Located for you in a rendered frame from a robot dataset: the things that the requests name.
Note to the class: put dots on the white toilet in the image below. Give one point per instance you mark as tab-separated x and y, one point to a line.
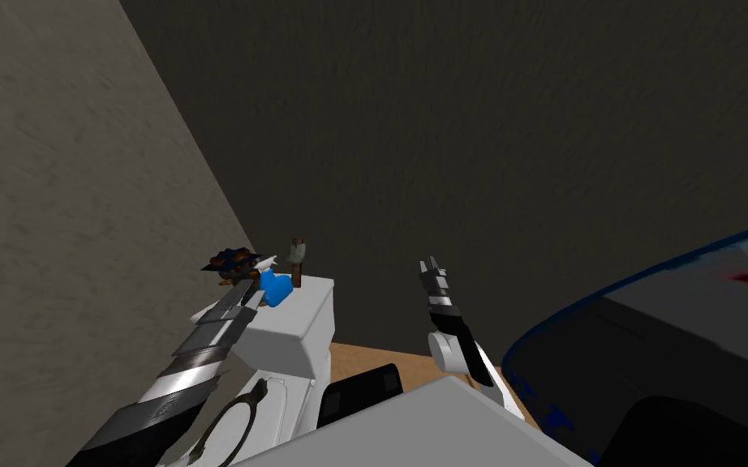
289	334

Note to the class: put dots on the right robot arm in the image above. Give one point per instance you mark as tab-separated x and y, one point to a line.
455	350

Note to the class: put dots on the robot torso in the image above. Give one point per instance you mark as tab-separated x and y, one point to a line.
426	428

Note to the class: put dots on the blue spray bottle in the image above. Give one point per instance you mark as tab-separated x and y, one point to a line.
275	290

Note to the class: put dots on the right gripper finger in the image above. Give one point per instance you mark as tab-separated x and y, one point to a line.
424	266
437	264

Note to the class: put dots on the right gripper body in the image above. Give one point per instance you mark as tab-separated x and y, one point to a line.
440	295

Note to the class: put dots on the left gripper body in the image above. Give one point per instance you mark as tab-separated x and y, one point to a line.
225	321

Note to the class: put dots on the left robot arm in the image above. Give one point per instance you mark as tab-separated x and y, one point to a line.
173	386

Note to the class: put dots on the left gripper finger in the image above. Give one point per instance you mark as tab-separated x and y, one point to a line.
238	295
255	300

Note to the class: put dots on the dark bathtub with blue rim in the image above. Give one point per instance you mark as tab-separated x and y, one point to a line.
659	337

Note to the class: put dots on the dark blue and brown plant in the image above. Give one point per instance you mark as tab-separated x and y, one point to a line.
231	261

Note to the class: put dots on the brown stick with grey head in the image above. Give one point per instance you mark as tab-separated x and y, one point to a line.
297	259

